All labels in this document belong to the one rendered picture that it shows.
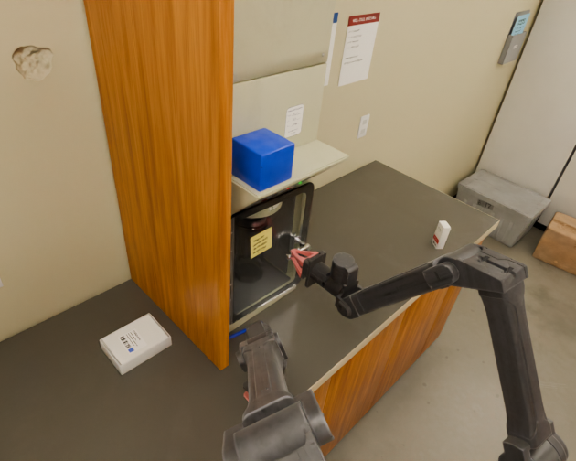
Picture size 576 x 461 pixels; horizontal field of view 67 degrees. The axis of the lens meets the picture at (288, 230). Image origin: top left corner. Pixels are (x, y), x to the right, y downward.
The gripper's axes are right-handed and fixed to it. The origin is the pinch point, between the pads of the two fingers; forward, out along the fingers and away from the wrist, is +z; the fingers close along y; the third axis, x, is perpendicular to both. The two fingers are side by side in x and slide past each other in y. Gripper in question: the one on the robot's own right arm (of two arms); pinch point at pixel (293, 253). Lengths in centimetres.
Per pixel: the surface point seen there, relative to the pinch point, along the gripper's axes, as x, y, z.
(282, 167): 13.4, 35.1, -4.7
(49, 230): 49, 2, 49
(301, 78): -1.8, 48.9, 6.3
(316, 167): 1.1, 31.0, -4.6
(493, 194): -254, -88, 19
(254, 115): 12.4, 43.0, 6.1
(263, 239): 8.3, 6.8, 4.4
